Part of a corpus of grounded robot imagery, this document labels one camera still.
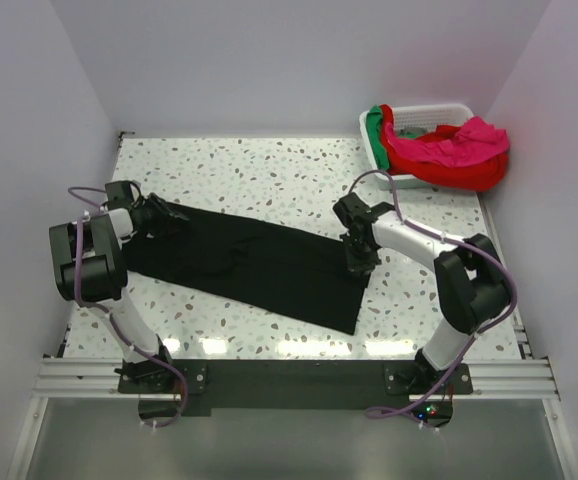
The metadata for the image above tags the black t shirt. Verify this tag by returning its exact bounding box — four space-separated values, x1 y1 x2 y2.
123 202 368 335

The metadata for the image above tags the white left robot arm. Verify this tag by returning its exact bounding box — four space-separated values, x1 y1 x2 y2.
49 180 189 392

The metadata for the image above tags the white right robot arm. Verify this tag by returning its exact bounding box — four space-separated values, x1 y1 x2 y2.
333 193 517 393

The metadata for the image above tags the green t shirt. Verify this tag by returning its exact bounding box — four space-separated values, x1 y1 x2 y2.
365 105 390 171

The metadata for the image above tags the white plastic laundry basket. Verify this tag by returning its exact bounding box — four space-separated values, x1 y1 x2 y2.
360 104 473 191

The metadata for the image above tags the red t shirt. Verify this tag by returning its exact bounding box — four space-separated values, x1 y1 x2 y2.
379 104 510 192

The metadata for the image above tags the pink t shirt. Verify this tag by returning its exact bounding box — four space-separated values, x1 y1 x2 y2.
385 116 510 169

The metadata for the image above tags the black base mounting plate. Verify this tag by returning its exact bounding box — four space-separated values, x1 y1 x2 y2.
116 359 474 426

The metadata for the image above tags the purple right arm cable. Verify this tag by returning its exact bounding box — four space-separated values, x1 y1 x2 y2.
346 169 519 420

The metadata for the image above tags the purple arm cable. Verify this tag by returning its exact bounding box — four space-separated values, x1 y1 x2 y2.
346 169 519 420
67 185 190 429

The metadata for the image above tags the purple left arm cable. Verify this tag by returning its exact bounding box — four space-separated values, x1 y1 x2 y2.
67 185 190 429

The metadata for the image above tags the aluminium frame rail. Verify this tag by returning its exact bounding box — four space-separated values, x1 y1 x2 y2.
33 358 560 400

